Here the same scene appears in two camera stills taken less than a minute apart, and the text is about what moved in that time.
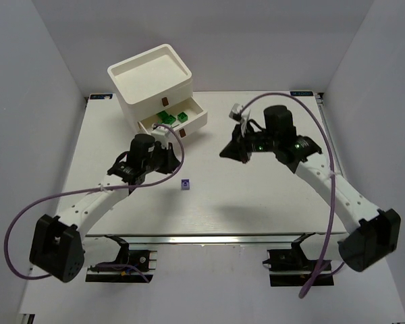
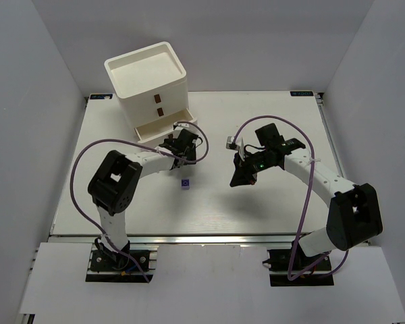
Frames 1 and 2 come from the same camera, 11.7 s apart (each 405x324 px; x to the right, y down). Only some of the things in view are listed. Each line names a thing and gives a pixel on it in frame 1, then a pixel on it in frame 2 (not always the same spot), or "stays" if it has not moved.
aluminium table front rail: [219, 239] stays
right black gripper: [243, 144] → [247, 165]
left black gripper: [167, 158] → [190, 145]
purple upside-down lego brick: [185, 183] stays
